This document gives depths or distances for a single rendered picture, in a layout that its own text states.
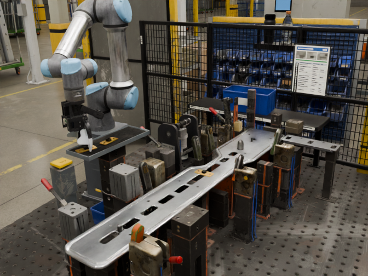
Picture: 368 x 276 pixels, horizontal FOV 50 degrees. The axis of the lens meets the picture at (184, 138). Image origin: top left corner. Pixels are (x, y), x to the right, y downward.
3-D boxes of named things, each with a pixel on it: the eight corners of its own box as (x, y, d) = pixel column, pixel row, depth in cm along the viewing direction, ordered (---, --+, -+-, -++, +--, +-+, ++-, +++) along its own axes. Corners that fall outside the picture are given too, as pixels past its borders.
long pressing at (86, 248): (106, 276, 114) (105, 271, 114) (57, 249, 127) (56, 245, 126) (287, 136, 218) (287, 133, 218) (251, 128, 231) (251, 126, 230)
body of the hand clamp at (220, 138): (226, 187, 225) (227, 129, 212) (216, 183, 228) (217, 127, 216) (231, 182, 229) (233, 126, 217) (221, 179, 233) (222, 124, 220)
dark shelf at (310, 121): (317, 132, 220) (318, 127, 219) (187, 108, 269) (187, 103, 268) (329, 121, 236) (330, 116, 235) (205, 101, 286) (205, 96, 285)
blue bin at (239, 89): (266, 115, 240) (268, 95, 235) (222, 109, 254) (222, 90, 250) (275, 108, 253) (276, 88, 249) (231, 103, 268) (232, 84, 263)
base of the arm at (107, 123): (79, 128, 203) (77, 110, 199) (99, 120, 215) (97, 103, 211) (102, 133, 196) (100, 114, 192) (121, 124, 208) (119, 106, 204)
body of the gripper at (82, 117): (62, 128, 156) (58, 99, 151) (82, 124, 161) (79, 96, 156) (70, 133, 150) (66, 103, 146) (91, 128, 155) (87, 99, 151)
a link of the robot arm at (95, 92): (93, 104, 209) (91, 80, 204) (116, 106, 205) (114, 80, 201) (82, 111, 198) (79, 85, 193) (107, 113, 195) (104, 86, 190)
